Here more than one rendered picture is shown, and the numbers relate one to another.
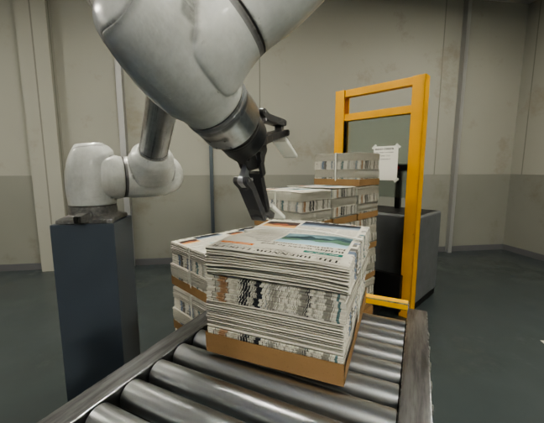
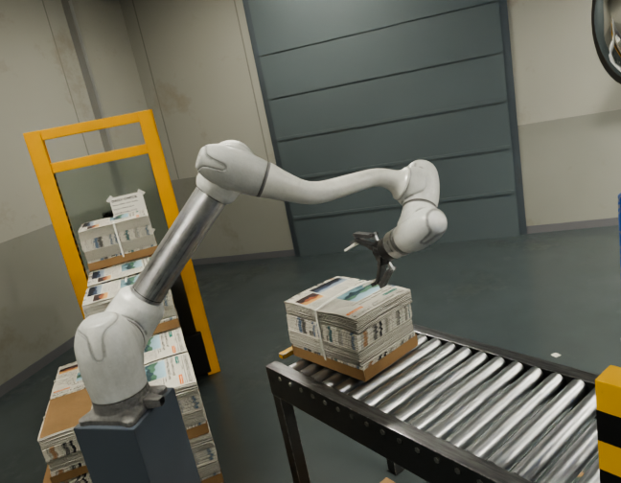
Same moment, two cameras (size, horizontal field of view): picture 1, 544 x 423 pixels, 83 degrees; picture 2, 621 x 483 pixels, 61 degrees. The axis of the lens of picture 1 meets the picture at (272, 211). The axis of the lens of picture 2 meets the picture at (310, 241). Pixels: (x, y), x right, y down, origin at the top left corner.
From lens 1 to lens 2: 1.64 m
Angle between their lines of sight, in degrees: 60
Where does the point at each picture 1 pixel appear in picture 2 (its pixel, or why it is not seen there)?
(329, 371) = (413, 342)
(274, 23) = not seen: hidden behind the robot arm
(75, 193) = (132, 379)
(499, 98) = (128, 96)
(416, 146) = (168, 189)
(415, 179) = not seen: hidden behind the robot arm
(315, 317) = (402, 321)
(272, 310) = (387, 332)
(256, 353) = (387, 359)
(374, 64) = not seen: outside the picture
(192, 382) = (388, 388)
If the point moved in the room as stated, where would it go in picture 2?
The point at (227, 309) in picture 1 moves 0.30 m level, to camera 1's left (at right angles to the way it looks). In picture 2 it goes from (369, 348) to (334, 400)
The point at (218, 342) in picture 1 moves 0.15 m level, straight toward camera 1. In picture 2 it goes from (371, 371) to (416, 369)
